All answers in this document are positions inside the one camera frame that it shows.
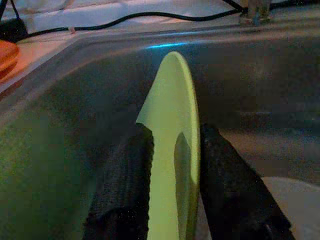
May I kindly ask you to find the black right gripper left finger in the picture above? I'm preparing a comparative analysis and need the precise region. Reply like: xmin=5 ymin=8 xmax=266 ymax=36
xmin=83 ymin=122 xmax=155 ymax=240

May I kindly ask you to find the metal faucet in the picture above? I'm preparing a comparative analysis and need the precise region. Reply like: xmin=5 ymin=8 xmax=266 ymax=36
xmin=238 ymin=0 xmax=273 ymax=26

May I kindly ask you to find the thin black cable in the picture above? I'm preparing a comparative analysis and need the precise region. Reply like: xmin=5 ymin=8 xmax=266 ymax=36
xmin=7 ymin=0 xmax=22 ymax=22

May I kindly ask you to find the orange plate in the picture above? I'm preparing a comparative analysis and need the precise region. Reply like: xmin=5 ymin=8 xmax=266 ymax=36
xmin=0 ymin=39 xmax=21 ymax=76

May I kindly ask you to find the stainless steel sink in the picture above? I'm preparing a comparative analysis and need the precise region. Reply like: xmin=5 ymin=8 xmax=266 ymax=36
xmin=0 ymin=23 xmax=320 ymax=240

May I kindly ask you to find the white bowl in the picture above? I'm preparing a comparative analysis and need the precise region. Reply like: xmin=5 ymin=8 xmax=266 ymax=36
xmin=262 ymin=176 xmax=320 ymax=240

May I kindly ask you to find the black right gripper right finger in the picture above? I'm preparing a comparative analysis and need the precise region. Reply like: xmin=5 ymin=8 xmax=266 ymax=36
xmin=199 ymin=122 xmax=298 ymax=240

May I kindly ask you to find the green plate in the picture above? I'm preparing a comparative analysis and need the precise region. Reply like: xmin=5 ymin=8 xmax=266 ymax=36
xmin=135 ymin=51 xmax=202 ymax=240

